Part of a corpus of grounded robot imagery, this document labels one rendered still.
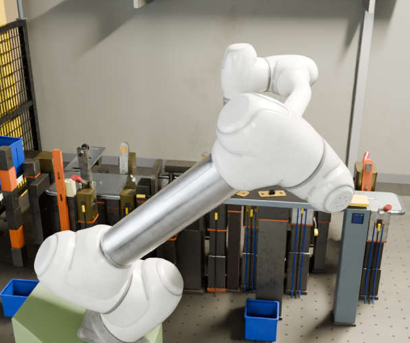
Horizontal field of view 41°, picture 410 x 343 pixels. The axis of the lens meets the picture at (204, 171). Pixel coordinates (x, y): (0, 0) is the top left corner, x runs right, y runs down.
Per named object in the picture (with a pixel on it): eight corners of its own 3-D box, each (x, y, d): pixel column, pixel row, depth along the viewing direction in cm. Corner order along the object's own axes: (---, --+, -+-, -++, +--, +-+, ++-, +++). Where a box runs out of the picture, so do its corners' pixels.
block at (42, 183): (56, 235, 243) (48, 173, 231) (45, 250, 232) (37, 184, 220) (49, 235, 243) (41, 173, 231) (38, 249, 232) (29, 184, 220)
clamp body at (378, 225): (374, 286, 208) (387, 200, 194) (379, 305, 197) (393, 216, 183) (355, 285, 209) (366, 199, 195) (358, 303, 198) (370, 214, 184)
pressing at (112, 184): (397, 191, 217) (397, 188, 217) (408, 218, 197) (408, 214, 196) (63, 172, 235) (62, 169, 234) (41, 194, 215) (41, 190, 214)
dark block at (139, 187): (158, 277, 213) (154, 177, 197) (154, 288, 207) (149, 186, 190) (145, 276, 214) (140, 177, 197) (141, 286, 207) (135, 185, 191)
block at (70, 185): (83, 260, 224) (75, 178, 209) (80, 265, 221) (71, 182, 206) (75, 260, 224) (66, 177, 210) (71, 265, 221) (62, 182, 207)
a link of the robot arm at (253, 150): (92, 325, 142) (16, 295, 130) (97, 271, 153) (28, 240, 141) (336, 173, 104) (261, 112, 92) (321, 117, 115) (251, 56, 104)
